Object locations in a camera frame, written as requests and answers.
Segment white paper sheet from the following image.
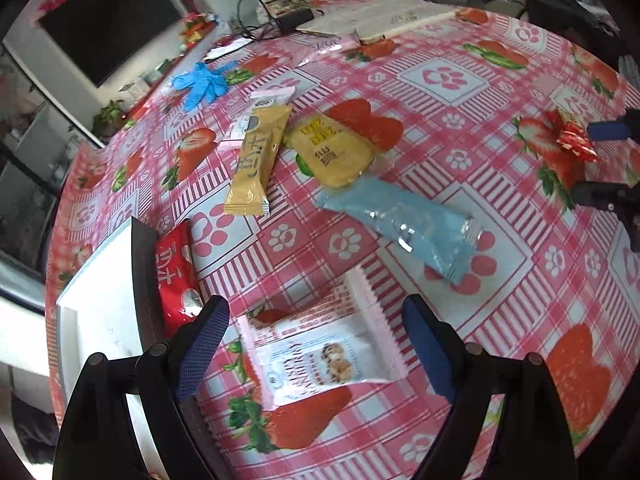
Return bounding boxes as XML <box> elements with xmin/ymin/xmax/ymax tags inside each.
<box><xmin>202</xmin><ymin>42</ymin><xmax>251</xmax><ymax>61</ymax></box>

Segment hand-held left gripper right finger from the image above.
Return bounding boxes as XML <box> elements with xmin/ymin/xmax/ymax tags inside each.
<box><xmin>401</xmin><ymin>294</ymin><xmax>581</xmax><ymax>480</ymax></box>

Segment green potted plant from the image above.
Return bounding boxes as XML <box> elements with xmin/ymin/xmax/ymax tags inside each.
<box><xmin>92</xmin><ymin>100</ymin><xmax>126</xmax><ymax>138</ymax></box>

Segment small red candy packet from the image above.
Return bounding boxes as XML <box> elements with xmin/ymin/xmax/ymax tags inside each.
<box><xmin>545</xmin><ymin>110</ymin><xmax>601</xmax><ymax>163</ymax></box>

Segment long yellow snack packet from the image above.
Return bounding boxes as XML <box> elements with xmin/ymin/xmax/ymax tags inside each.
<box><xmin>223</xmin><ymin>104</ymin><xmax>293</xmax><ymax>217</ymax></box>

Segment yellow rice cracker packet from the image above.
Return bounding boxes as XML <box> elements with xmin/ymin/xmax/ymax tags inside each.
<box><xmin>282</xmin><ymin>114</ymin><xmax>386</xmax><ymax>190</ymax></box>

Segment flower gift basket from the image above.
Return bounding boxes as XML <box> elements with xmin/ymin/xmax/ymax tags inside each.
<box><xmin>180</xmin><ymin>12</ymin><xmax>221</xmax><ymax>51</ymax></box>

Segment strawberry print tablecloth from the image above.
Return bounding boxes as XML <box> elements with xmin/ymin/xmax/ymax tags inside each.
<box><xmin>44</xmin><ymin>0</ymin><xmax>640</xmax><ymax>480</ymax></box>

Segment light blue snack packet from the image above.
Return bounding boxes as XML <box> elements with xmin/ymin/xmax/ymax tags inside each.
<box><xmin>315</xmin><ymin>176</ymin><xmax>475</xmax><ymax>281</ymax></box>

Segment black flat television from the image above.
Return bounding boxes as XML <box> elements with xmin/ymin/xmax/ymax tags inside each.
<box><xmin>37</xmin><ymin>0</ymin><xmax>188</xmax><ymax>88</ymax></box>

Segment black power adapter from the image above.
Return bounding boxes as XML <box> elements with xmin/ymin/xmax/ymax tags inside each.
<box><xmin>277</xmin><ymin>7</ymin><xmax>316</xmax><ymax>31</ymax></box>

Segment dark cloth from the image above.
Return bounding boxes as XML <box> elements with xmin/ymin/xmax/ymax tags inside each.
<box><xmin>525</xmin><ymin>0</ymin><xmax>626</xmax><ymax>56</ymax></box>

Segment red snack packet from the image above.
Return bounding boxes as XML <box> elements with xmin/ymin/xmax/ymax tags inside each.
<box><xmin>152</xmin><ymin>220</ymin><xmax>206</xmax><ymax>340</ymax></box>

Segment white shallow tray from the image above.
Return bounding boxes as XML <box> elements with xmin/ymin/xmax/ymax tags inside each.
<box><xmin>56</xmin><ymin>216</ymin><xmax>173</xmax><ymax>480</ymax></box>

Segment blue rubber glove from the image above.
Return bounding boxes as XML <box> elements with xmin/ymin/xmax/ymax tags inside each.
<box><xmin>181</xmin><ymin>79</ymin><xmax>232</xmax><ymax>112</ymax></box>
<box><xmin>170</xmin><ymin>60</ymin><xmax>240</xmax><ymax>92</ymax></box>

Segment black cable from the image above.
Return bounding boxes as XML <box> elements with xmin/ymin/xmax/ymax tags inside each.
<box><xmin>235</xmin><ymin>0</ymin><xmax>281</xmax><ymax>41</ymax></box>

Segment pale pink packet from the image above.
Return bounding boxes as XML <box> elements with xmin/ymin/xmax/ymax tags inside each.
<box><xmin>292</xmin><ymin>30</ymin><xmax>361</xmax><ymax>66</ymax></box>

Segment white nut print snack packet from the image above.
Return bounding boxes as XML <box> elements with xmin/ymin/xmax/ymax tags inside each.
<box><xmin>239</xmin><ymin>266</ymin><xmax>408</xmax><ymax>408</ymax></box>

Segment pink clear snack packet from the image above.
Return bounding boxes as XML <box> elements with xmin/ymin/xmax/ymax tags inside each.
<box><xmin>220</xmin><ymin>85</ymin><xmax>296</xmax><ymax>150</ymax></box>

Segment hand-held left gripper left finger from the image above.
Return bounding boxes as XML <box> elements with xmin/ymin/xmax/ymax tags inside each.
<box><xmin>52</xmin><ymin>295</ymin><xmax>231</xmax><ymax>480</ymax></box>

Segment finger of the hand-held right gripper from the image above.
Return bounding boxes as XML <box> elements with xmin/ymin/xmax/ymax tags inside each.
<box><xmin>587</xmin><ymin>107</ymin><xmax>640</xmax><ymax>142</ymax></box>
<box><xmin>570</xmin><ymin>180</ymin><xmax>640</xmax><ymax>253</ymax></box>

